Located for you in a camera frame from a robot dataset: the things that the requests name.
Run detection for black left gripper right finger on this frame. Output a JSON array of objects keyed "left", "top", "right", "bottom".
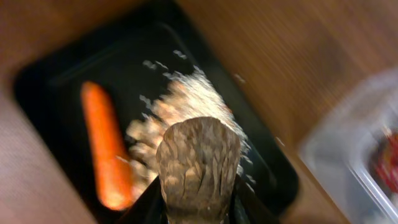
[{"left": 229, "top": 175, "right": 280, "bottom": 224}]

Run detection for orange carrot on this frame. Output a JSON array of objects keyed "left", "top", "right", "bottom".
[{"left": 81, "top": 82, "right": 133, "bottom": 210}]

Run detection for red snack wrapper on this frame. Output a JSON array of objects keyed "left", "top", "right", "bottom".
[{"left": 374, "top": 132, "right": 397, "bottom": 193}]

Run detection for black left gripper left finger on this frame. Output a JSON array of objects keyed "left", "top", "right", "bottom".
[{"left": 116, "top": 177, "right": 168, "bottom": 224}]

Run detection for peanut shells food scraps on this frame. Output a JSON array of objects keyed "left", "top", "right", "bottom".
[{"left": 126, "top": 60, "right": 253, "bottom": 199}]

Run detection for brown cookie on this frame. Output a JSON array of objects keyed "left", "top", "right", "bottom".
[{"left": 156, "top": 116, "right": 241, "bottom": 223}]

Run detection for black rectangular tray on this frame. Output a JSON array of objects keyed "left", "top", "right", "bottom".
[{"left": 14, "top": 2, "right": 299, "bottom": 223}]

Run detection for clear plastic bin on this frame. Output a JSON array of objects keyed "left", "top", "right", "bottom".
[{"left": 300, "top": 68, "right": 397, "bottom": 223}]

